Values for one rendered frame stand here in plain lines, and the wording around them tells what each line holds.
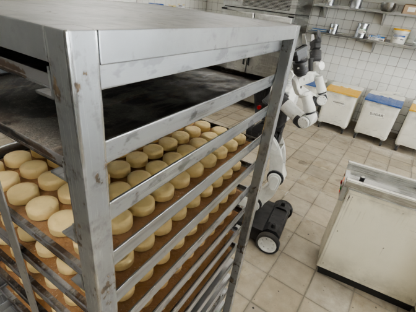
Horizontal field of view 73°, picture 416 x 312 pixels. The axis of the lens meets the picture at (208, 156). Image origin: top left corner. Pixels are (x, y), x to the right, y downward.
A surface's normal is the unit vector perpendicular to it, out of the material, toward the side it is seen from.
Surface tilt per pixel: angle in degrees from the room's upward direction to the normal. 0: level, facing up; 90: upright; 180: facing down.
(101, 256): 90
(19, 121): 0
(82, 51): 90
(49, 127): 0
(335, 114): 94
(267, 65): 90
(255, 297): 0
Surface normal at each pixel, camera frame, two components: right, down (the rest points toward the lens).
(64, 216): 0.11, -0.87
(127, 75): 0.84, 0.34
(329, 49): -0.58, 0.34
